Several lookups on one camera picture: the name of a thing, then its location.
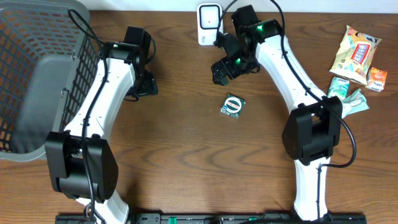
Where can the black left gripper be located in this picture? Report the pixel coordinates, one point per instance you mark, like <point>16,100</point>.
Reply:
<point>147,88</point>

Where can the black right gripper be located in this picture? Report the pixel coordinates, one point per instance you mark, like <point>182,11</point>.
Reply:
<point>229,70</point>

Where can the dark green round-label pack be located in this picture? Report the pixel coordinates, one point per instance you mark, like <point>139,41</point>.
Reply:
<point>233,106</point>

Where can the teal white tissue pack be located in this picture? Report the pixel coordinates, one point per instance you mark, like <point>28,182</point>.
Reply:
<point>339,88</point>

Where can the large beige snack bag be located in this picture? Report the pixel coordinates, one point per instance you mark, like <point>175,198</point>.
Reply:
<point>354,56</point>

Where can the mint green wipes pack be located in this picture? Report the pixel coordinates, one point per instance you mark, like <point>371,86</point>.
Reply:
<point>354,103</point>

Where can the orange tissue pack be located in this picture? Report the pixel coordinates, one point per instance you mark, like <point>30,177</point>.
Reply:
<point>376,79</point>

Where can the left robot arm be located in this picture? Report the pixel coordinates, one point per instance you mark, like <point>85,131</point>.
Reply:
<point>81,163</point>

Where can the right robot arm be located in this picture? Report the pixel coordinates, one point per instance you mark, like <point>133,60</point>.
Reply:
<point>313,127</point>

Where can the white barcode scanner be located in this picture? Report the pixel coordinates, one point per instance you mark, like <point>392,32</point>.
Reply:
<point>208,15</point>

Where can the grey plastic shopping basket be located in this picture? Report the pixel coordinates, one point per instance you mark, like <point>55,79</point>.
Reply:
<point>47,68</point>

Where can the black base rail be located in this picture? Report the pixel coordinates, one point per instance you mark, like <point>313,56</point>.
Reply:
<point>268,217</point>

